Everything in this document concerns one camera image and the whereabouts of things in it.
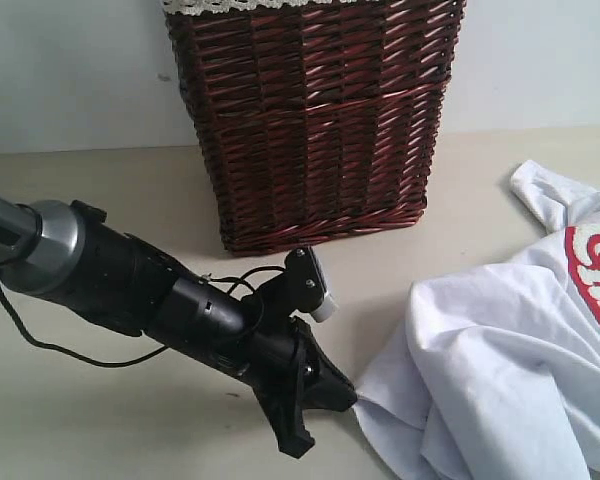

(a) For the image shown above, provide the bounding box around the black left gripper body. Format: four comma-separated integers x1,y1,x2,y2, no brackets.
237,279,307,395

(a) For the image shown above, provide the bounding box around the white t-shirt red patch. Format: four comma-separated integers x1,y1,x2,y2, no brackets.
354,161,600,479

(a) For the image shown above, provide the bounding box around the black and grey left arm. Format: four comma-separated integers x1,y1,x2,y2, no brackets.
0,198,357,458

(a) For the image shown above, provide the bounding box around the dark red wicker basket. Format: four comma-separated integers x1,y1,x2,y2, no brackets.
163,0,466,256

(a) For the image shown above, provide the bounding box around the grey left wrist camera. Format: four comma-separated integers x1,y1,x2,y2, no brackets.
284,246,338,323

